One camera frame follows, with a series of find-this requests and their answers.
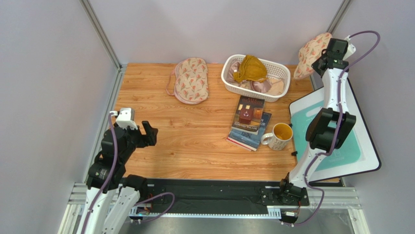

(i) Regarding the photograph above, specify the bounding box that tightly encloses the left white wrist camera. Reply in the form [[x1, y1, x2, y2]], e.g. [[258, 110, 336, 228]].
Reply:
[[115, 108, 138, 130]]

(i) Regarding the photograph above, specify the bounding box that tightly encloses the white mug yellow inside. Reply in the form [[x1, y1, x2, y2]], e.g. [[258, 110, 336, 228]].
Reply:
[[260, 123, 293, 151]]

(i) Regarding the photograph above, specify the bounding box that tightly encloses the teal folding board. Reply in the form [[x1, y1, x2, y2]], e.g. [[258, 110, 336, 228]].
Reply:
[[291, 101, 361, 171]]

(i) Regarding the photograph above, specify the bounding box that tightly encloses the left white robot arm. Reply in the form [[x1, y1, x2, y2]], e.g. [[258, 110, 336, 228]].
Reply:
[[77, 121, 158, 234]]

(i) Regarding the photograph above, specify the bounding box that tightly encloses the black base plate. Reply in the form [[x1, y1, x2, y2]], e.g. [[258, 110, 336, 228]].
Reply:
[[140, 179, 310, 215]]

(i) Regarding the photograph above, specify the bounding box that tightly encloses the aluminium frame rail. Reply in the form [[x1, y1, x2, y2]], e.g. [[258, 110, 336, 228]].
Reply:
[[58, 181, 370, 234]]

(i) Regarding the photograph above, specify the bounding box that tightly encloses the mustard yellow bra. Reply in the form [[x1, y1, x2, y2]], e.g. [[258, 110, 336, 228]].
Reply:
[[233, 55, 267, 82]]

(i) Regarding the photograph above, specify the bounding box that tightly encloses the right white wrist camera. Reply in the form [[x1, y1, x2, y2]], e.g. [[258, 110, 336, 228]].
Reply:
[[344, 35, 356, 59]]

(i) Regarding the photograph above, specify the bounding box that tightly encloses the white tray black rim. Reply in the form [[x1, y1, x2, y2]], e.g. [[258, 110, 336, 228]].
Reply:
[[289, 81, 381, 181]]

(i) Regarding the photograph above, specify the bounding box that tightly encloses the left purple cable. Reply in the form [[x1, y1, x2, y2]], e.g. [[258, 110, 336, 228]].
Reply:
[[80, 112, 176, 234]]

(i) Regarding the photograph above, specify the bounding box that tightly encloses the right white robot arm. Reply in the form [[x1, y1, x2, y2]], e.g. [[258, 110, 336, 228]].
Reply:
[[278, 39, 357, 204]]

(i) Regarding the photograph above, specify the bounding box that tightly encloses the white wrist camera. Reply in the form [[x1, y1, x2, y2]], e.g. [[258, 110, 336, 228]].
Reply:
[[344, 35, 356, 59], [115, 108, 138, 130]]

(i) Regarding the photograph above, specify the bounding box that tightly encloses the blue book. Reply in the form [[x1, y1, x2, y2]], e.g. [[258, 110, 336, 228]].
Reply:
[[226, 112, 272, 151]]

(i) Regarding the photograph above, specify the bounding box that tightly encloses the dark brown book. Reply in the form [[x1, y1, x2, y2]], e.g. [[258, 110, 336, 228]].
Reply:
[[231, 96, 265, 135]]

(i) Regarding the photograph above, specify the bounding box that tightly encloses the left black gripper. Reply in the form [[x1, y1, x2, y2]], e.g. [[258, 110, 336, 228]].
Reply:
[[120, 120, 158, 162]]

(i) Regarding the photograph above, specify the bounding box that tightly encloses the pink satin bra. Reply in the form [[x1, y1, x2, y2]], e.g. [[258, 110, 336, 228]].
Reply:
[[225, 61, 284, 96]]

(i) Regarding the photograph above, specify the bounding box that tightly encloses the floral mesh laundry bag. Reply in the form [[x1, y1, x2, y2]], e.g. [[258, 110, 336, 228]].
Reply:
[[293, 32, 332, 80]]

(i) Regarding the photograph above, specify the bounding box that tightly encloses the purple cable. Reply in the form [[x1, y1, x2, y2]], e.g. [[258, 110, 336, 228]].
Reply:
[[80, 112, 176, 234], [281, 30, 381, 227]]

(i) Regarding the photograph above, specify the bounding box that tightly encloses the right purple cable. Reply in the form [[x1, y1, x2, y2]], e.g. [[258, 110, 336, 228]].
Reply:
[[281, 30, 381, 227]]

